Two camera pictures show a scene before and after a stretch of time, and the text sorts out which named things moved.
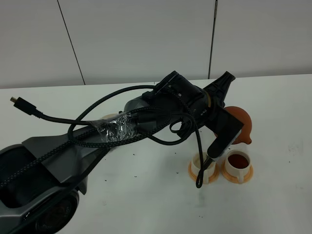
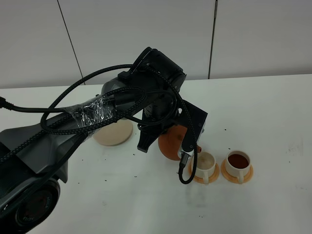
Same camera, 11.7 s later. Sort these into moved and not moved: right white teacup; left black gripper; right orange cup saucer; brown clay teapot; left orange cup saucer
Moved: brown clay teapot; left black gripper
Not moved: right orange cup saucer; left orange cup saucer; right white teacup
